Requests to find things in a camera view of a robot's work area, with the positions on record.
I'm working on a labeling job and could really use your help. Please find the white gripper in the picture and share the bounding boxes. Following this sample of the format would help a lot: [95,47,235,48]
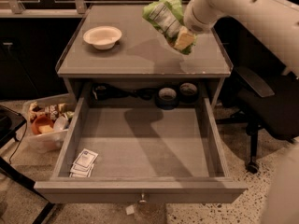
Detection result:
[174,0,225,50]

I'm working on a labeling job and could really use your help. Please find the green rice chip bag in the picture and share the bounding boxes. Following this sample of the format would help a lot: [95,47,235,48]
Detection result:
[142,0,196,55]

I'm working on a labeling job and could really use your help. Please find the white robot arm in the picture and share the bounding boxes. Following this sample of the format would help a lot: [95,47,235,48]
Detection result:
[183,0,299,224]

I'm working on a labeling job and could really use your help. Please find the grey cabinet counter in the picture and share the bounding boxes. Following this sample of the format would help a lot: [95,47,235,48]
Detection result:
[55,3,235,110]

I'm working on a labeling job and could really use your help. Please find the grey open drawer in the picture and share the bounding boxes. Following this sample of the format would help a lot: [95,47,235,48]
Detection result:
[35,86,247,203]

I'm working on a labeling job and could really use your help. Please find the metal drawer knob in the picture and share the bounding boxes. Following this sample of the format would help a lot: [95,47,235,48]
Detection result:
[138,193,148,204]

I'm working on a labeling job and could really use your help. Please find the dark tape roll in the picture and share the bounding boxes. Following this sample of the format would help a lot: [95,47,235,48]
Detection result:
[179,82,198,103]

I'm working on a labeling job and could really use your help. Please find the black tape roll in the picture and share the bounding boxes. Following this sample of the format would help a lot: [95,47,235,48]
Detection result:
[155,87,179,110]

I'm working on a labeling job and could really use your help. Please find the white paper bowl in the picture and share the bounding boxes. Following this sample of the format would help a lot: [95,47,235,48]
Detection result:
[83,26,122,50]

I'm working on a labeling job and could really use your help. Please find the black office chair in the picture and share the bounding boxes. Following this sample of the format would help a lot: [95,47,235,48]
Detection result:
[214,18,299,174]

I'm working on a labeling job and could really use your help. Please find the snack packets in bin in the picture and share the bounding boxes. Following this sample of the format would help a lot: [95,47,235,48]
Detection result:
[28,102,74,122]

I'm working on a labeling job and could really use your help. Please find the clear plastic bin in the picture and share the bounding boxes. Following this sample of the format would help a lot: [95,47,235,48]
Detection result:
[22,94,75,153]

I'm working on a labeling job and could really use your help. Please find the white sugar packets stack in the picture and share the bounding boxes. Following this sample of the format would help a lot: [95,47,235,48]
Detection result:
[70,148,98,177]

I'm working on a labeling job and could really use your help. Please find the orange bowl in bin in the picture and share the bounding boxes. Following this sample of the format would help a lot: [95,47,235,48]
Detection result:
[32,116,53,134]

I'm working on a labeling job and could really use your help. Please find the black table at left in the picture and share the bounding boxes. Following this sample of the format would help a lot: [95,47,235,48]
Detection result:
[0,105,57,224]

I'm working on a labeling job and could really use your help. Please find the black cable bundle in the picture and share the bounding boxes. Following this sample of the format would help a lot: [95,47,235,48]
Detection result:
[92,83,158,101]

